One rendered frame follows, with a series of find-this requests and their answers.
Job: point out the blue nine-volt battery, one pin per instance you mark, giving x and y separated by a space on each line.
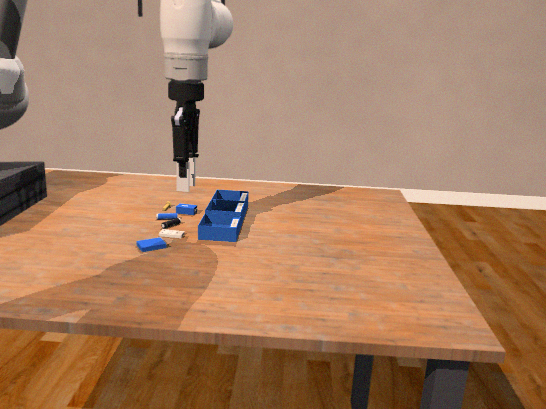
186 209

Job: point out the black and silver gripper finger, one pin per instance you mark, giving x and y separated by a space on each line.
181 141
193 146

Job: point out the blue aa battery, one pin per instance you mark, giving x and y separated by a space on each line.
165 216

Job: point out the white domino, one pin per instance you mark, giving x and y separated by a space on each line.
171 233

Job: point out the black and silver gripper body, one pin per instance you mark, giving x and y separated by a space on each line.
186 96

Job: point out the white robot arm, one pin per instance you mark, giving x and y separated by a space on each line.
187 26

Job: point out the black aa battery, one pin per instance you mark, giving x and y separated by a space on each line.
171 223

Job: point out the blue three-compartment bin rack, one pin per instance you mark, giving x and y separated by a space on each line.
224 216

